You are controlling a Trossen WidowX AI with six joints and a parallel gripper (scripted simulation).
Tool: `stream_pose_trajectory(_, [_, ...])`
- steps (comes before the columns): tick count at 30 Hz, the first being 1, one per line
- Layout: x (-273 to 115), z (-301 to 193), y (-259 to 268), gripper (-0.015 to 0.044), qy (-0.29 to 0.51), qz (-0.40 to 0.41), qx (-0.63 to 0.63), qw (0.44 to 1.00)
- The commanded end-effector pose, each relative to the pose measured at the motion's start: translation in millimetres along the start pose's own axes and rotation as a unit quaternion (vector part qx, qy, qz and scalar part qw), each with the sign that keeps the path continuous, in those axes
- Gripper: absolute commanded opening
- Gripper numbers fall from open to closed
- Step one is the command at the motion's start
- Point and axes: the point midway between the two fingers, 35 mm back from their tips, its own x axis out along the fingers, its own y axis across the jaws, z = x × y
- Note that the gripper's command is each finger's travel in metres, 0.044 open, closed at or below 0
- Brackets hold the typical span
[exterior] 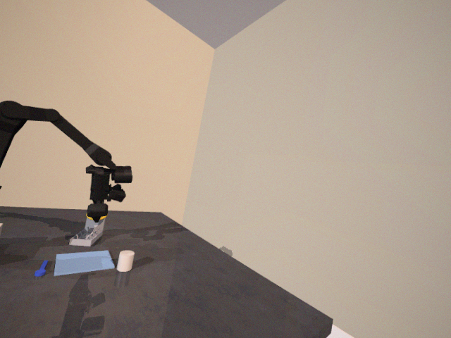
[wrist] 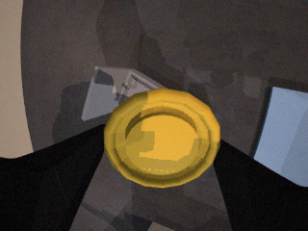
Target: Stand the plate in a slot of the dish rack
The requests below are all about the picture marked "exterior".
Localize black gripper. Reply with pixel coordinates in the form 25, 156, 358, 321
87, 184, 109, 223

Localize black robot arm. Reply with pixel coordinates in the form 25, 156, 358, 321
0, 101, 132, 203

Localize white cylinder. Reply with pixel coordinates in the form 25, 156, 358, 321
117, 251, 135, 272

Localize light blue flat mat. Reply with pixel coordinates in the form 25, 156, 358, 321
54, 250, 115, 276

